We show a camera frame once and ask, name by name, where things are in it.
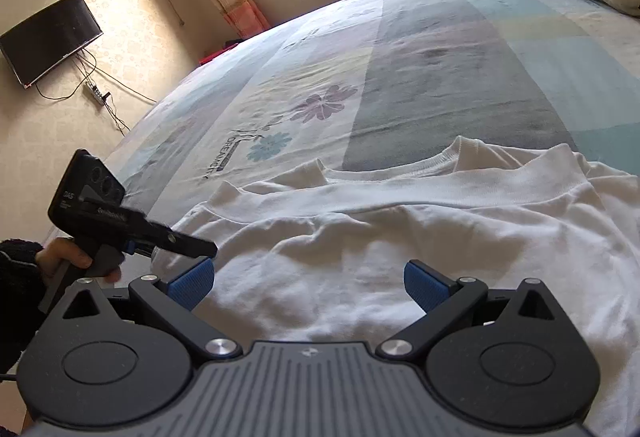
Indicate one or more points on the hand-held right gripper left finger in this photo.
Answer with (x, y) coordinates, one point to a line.
(187, 284)

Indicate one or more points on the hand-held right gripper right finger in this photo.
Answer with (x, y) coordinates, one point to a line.
(425, 287)

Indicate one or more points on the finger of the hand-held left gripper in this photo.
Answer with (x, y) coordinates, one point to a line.
(192, 244)

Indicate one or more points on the white printed t-shirt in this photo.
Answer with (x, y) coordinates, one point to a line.
(380, 237)

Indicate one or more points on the person's left forearm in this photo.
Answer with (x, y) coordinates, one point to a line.
(17, 302)

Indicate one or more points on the person's left hand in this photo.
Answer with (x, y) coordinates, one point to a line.
(57, 252)

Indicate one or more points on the white power strip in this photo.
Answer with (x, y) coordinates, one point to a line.
(97, 93)

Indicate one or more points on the red item behind bed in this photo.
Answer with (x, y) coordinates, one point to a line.
(217, 52)

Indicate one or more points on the pastel patchwork bed sheet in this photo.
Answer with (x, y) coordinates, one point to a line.
(425, 67)

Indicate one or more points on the black wall television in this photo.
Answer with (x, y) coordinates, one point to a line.
(50, 39)

